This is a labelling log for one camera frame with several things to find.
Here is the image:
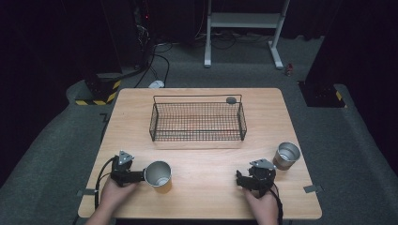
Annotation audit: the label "white metal stand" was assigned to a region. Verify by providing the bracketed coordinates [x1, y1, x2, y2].
[204, 0, 291, 70]

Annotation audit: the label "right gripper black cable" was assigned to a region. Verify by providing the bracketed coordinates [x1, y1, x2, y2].
[268, 183, 284, 225]

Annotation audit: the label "silver metal cup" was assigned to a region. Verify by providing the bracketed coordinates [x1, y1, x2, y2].
[272, 142, 301, 172]

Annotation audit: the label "dark equipment rack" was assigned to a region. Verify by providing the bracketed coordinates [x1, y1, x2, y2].
[102, 0, 158, 71]

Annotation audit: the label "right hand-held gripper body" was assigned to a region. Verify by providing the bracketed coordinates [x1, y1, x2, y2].
[247, 158, 278, 198]

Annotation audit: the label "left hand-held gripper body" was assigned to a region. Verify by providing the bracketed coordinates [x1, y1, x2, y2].
[110, 150, 139, 188]

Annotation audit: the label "black wire basket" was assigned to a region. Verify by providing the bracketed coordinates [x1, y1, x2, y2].
[148, 94, 249, 143]

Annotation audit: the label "black floor cables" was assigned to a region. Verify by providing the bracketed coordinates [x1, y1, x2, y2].
[133, 29, 273, 89]

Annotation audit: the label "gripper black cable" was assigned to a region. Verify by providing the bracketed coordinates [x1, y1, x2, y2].
[268, 183, 284, 225]
[94, 157, 117, 210]

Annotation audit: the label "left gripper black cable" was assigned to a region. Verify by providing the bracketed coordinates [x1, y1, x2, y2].
[94, 157, 117, 210]

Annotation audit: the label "person's right hand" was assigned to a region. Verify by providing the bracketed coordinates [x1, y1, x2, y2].
[241, 187, 280, 223]

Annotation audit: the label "person's left hand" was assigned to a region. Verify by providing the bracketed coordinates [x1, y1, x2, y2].
[99, 176, 141, 218]

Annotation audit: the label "grey tape strip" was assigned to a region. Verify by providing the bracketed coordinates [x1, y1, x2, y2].
[76, 187, 98, 198]
[302, 184, 325, 194]

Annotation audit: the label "black yellow striped base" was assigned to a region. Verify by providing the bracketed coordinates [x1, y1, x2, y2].
[74, 72, 122, 107]

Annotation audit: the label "black base with yellow mark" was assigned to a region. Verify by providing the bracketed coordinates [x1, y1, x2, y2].
[298, 80, 348, 109]

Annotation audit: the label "yellow metal cup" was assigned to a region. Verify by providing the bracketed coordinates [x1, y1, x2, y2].
[143, 160, 174, 195]

